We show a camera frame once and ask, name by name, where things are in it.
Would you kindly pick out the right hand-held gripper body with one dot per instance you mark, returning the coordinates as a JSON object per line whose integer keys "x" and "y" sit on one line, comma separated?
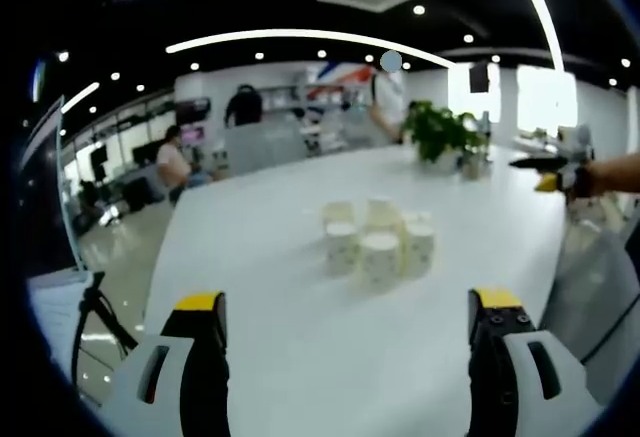
{"x": 575, "y": 149}

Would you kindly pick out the curved ceiling light strip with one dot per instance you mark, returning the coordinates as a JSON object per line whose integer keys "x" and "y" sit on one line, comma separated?
{"x": 542, "y": 7}
{"x": 310, "y": 36}

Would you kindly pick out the grey counter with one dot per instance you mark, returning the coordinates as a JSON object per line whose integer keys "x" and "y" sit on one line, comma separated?
{"x": 265, "y": 147}

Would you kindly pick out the white table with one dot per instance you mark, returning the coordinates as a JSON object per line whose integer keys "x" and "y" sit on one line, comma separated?
{"x": 310, "y": 347}

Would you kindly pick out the green potted plant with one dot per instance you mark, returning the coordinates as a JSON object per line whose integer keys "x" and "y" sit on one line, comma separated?
{"x": 437, "y": 129}

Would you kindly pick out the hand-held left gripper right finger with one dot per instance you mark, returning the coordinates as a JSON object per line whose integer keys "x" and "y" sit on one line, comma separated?
{"x": 530, "y": 387}

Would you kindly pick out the small glass jar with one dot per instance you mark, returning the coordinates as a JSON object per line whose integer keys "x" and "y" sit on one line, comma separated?
{"x": 472, "y": 166}

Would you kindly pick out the cluster of white paper cups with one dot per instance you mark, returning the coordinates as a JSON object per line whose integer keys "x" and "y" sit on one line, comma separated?
{"x": 380, "y": 257}

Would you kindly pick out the black hanging speaker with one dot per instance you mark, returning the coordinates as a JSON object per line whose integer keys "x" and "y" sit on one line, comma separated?
{"x": 478, "y": 78}

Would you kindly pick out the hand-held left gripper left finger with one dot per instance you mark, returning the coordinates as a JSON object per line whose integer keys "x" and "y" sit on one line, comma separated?
{"x": 165, "y": 387}

